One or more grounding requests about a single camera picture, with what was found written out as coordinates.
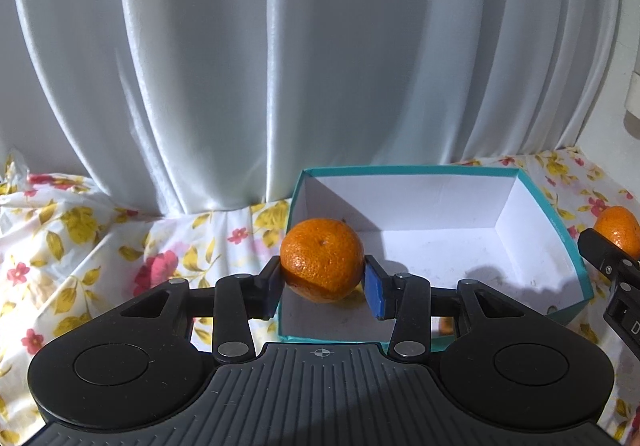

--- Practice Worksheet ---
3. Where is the white curtain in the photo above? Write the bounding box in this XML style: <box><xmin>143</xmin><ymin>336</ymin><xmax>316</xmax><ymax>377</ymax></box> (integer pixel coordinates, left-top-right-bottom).
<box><xmin>0</xmin><ymin>0</ymin><xmax>632</xmax><ymax>218</ymax></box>

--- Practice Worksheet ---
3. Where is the orange mandarin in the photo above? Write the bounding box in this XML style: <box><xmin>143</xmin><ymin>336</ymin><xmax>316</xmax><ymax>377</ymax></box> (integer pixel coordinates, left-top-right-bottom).
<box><xmin>280</xmin><ymin>218</ymin><xmax>366</xmax><ymax>303</ymax></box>
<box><xmin>593</xmin><ymin>206</ymin><xmax>640</xmax><ymax>259</ymax></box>

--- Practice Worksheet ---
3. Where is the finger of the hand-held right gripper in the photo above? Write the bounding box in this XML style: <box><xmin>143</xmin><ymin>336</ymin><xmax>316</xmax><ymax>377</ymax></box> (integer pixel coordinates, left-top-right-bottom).
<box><xmin>577</xmin><ymin>228</ymin><xmax>640</xmax><ymax>284</ymax></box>

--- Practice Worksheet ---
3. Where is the floral tablecloth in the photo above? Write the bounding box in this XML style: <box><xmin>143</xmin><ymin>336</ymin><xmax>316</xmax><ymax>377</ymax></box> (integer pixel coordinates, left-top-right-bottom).
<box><xmin>0</xmin><ymin>146</ymin><xmax>640</xmax><ymax>446</ymax></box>

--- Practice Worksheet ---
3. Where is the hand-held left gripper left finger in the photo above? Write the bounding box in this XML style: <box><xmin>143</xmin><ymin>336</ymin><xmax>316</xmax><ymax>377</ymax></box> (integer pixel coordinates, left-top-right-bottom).
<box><xmin>120</xmin><ymin>256</ymin><xmax>283</xmax><ymax>367</ymax></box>

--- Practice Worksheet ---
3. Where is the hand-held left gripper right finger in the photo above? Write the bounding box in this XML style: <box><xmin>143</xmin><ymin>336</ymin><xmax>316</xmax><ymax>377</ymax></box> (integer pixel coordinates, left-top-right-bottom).
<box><xmin>364</xmin><ymin>256</ymin><xmax>521</xmax><ymax>364</ymax></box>

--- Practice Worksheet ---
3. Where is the teal cardboard box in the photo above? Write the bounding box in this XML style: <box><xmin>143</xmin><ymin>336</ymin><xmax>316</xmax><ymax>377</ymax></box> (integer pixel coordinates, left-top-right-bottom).
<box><xmin>276</xmin><ymin>165</ymin><xmax>595</xmax><ymax>354</ymax></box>

